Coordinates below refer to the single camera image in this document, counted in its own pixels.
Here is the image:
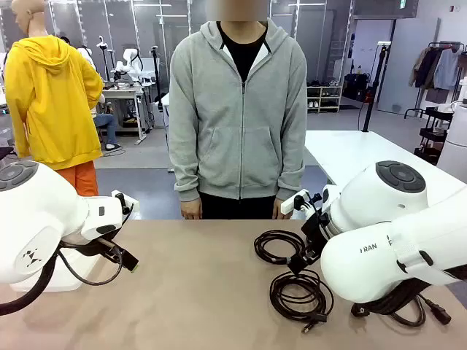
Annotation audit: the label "grey lab desk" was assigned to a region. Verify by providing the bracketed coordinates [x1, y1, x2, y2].
[101, 85, 147, 146]

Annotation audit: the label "orange trousers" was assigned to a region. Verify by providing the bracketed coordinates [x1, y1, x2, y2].
[54, 160, 100, 198]

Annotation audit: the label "person's left hand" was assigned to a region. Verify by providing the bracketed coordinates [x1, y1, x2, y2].
[273, 198, 293, 220]

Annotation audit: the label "person's right hand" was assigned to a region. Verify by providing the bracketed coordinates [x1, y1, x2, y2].
[181, 199, 203, 220]

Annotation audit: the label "thin black USB cable coil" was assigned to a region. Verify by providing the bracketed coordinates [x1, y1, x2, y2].
[269, 271, 335, 335]

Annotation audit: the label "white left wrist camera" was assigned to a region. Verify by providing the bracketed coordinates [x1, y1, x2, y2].
[111, 189, 141, 216]

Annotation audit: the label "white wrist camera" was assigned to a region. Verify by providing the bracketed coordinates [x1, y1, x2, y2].
[111, 189, 141, 216]
[281, 188, 312, 215]

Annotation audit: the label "black trolley cart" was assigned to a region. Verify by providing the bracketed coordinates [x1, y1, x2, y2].
[414, 106, 455, 166]

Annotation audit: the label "black bags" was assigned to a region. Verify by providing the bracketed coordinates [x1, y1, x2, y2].
[344, 72, 374, 102]

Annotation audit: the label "black power cable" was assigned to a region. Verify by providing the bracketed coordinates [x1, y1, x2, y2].
[350, 291, 453, 327]

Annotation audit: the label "black braided USB cable coil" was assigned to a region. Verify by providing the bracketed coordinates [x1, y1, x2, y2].
[254, 229, 307, 266]

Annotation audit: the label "thick black left arm hose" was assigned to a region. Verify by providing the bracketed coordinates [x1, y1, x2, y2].
[0, 251, 58, 316]

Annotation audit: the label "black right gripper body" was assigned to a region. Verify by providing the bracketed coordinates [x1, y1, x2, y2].
[301, 212, 331, 256]

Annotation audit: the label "white cylindrical machine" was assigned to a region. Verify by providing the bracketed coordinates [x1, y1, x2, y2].
[436, 77, 467, 174]

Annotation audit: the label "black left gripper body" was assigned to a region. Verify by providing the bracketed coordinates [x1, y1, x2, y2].
[60, 236, 124, 258]

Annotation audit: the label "white shoe rack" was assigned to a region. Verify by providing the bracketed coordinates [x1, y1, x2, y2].
[306, 85, 344, 114]

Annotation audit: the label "person's right forearm grey sleeve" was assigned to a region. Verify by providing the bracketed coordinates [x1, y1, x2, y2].
[168, 134, 202, 203]

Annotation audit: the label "person's blurred head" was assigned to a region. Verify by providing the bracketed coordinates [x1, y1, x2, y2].
[206, 0, 269, 23]

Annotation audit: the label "black tripod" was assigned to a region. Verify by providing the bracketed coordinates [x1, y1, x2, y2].
[96, 35, 115, 82]
[150, 45, 164, 112]

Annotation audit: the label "yellow hoodie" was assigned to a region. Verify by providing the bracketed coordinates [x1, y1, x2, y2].
[4, 35, 106, 171]

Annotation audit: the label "beige mannequin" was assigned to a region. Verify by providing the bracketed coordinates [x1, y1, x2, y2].
[9, 0, 47, 38]

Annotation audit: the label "black pole stand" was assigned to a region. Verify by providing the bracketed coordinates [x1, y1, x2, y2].
[360, 41, 392, 133]

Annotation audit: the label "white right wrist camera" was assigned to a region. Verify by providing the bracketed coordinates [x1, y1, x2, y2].
[281, 188, 312, 215]

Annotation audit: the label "person's black trousers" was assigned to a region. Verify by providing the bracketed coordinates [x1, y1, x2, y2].
[199, 191, 293, 220]

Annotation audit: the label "seated person in jeans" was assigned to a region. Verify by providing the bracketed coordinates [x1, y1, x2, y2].
[93, 93, 123, 151]

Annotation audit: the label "grey zip hoodie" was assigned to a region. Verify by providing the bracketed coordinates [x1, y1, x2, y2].
[168, 17, 308, 203]

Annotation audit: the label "person's left forearm grey sleeve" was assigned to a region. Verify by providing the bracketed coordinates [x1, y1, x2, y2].
[274, 134, 308, 202]

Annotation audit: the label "thin black left camera cable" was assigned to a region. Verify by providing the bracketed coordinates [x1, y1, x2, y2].
[57, 243, 124, 287]

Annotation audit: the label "black clothes rack with garments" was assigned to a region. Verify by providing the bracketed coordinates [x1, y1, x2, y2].
[404, 41, 467, 120]

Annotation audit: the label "white table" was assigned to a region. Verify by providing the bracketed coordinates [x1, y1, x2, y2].
[304, 130, 467, 212]

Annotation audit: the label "translucent white plastic container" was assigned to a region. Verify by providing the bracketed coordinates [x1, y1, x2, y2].
[9, 251, 105, 293]

